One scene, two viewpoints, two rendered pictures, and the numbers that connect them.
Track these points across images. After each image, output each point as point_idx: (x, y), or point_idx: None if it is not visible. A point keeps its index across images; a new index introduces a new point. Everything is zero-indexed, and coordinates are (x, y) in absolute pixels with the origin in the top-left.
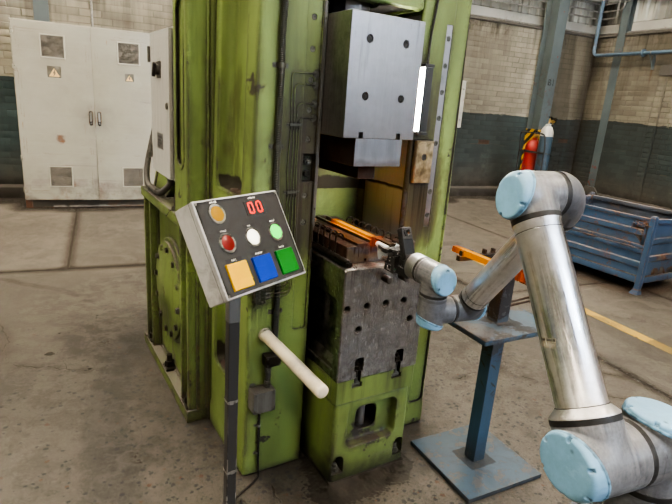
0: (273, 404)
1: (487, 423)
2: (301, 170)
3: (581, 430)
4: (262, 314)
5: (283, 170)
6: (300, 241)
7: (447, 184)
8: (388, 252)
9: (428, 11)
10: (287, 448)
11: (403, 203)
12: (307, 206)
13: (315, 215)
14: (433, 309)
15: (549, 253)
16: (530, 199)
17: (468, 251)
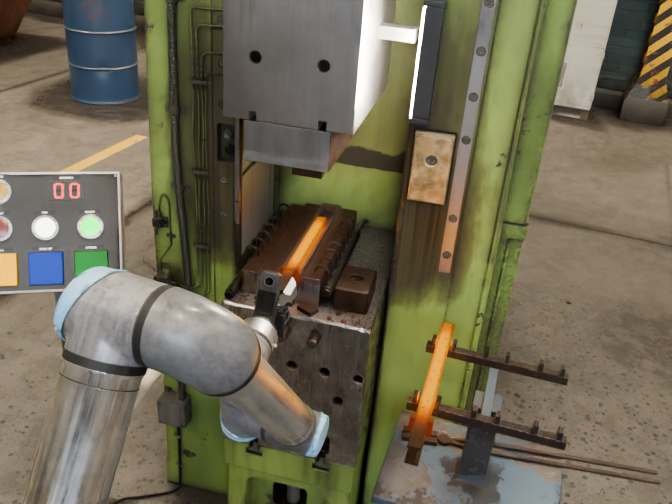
0: (181, 421)
1: None
2: (216, 145)
3: None
4: None
5: (188, 141)
6: (221, 239)
7: (496, 214)
8: (255, 299)
9: None
10: (219, 478)
11: (397, 226)
12: (228, 195)
13: (339, 201)
14: (223, 409)
15: (47, 422)
16: (59, 324)
17: (440, 342)
